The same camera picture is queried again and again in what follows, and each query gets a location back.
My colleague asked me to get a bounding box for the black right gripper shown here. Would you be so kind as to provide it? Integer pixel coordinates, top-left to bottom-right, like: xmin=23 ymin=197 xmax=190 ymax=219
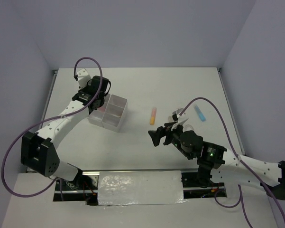
xmin=147 ymin=120 xmax=193 ymax=160

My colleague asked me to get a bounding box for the orange pink highlighter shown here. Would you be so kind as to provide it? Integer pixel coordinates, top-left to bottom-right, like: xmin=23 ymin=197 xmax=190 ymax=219
xmin=149 ymin=107 xmax=157 ymax=125

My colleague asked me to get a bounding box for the blue highlighter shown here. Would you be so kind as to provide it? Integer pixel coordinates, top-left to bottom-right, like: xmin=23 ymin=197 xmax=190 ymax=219
xmin=194 ymin=105 xmax=206 ymax=122

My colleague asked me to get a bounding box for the pink translucent correction tape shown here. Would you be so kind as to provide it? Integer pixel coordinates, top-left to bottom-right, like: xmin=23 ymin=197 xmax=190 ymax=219
xmin=97 ymin=107 xmax=106 ymax=113

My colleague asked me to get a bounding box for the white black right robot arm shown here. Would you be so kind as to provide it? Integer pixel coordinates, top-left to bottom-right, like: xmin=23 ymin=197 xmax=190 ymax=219
xmin=148 ymin=123 xmax=285 ymax=200

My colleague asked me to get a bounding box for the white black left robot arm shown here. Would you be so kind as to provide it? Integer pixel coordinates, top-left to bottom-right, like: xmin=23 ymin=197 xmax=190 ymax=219
xmin=20 ymin=76 xmax=111 ymax=190

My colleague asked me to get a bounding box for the clear tape roll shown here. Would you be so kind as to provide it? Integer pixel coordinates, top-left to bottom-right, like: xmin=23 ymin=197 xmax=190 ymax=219
xmin=184 ymin=124 xmax=194 ymax=131

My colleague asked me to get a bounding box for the white divided organizer box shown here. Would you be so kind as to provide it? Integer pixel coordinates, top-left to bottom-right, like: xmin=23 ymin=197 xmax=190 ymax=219
xmin=87 ymin=94 xmax=128 ymax=132

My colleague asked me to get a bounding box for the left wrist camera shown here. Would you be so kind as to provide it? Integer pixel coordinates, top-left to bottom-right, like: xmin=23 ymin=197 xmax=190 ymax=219
xmin=74 ymin=68 xmax=91 ymax=89

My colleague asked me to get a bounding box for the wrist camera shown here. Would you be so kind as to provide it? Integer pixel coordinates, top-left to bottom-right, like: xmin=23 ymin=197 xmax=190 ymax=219
xmin=74 ymin=68 xmax=91 ymax=89
xmin=168 ymin=108 xmax=188 ymax=131

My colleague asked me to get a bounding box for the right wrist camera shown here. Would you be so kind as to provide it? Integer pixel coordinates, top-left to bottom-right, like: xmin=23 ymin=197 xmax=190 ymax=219
xmin=168 ymin=108 xmax=188 ymax=131

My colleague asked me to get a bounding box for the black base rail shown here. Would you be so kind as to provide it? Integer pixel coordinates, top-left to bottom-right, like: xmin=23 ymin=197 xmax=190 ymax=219
xmin=53 ymin=171 xmax=227 ymax=206

